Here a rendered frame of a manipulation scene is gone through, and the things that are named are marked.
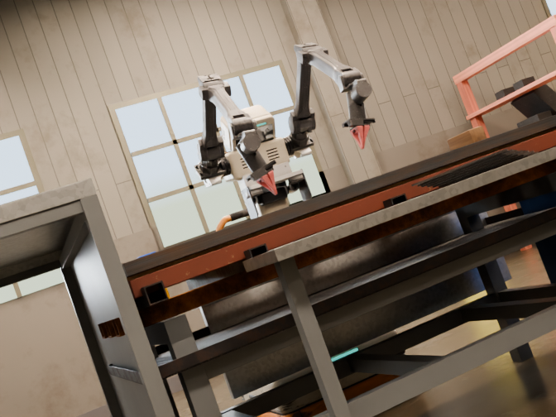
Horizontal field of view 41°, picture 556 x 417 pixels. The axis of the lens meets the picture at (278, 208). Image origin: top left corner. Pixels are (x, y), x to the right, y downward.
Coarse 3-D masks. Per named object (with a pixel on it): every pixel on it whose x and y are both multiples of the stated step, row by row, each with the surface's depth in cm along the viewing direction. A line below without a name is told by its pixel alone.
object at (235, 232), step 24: (552, 120) 240; (480, 144) 230; (504, 144) 234; (408, 168) 221; (432, 168) 223; (336, 192) 212; (360, 192) 214; (264, 216) 204; (288, 216) 206; (192, 240) 196; (216, 240) 198; (144, 264) 191
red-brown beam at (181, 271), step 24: (528, 144) 236; (552, 144) 239; (384, 192) 217; (408, 192) 219; (312, 216) 208; (336, 216) 211; (360, 216) 213; (240, 240) 204; (264, 240) 203; (288, 240) 205; (168, 264) 196; (192, 264) 195; (216, 264) 197
